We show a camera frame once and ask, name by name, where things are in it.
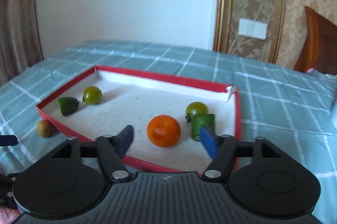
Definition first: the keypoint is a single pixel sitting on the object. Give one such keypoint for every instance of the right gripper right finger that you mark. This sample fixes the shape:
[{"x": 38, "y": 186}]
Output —
[{"x": 221, "y": 149}]

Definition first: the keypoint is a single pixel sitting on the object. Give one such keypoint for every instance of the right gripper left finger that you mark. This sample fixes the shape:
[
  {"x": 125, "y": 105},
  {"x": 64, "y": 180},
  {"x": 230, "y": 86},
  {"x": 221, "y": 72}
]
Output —
[{"x": 111, "y": 150}]

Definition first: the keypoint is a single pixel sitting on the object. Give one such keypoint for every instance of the cut green cucumber piece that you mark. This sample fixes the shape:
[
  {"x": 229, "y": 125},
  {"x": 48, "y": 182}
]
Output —
[{"x": 200, "y": 120}]

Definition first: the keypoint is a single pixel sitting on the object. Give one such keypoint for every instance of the brown kiwi fruit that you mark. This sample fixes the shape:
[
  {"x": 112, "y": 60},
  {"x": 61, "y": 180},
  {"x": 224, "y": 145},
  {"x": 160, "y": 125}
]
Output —
[{"x": 43, "y": 128}]

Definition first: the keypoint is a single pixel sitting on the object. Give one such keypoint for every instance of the green tomato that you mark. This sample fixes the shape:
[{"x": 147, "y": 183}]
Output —
[
  {"x": 195, "y": 108},
  {"x": 92, "y": 95}
]

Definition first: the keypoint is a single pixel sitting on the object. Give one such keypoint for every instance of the large orange tangerine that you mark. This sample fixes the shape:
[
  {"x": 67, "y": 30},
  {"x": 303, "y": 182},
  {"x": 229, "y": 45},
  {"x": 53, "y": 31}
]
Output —
[{"x": 164, "y": 131}]

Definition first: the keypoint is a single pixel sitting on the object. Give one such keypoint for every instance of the red shallow cardboard box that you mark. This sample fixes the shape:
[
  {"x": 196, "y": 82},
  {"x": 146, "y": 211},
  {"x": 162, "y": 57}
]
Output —
[{"x": 132, "y": 97}]

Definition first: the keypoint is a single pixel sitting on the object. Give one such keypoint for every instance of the teal plaid bedsheet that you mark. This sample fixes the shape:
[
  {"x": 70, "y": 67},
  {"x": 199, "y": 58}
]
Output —
[{"x": 289, "y": 108}]

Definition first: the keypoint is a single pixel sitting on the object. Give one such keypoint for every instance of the beige patterned curtain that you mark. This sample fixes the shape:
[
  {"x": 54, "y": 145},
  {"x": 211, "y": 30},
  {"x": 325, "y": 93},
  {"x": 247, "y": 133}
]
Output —
[{"x": 20, "y": 44}]

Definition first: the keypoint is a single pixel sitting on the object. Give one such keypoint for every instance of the white electric kettle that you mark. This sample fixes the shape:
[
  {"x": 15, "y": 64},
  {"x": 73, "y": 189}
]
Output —
[{"x": 333, "y": 115}]

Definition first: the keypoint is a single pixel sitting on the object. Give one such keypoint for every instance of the wooden headboard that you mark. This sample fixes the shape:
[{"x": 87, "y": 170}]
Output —
[{"x": 319, "y": 49}]

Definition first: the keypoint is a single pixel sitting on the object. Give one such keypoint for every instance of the gold framed wallpaper panel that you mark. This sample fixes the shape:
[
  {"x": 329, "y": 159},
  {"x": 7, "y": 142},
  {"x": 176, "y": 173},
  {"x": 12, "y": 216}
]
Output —
[{"x": 227, "y": 38}]

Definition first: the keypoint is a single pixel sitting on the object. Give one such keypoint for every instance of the white wall switch panel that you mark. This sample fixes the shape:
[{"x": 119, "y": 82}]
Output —
[{"x": 252, "y": 28}]

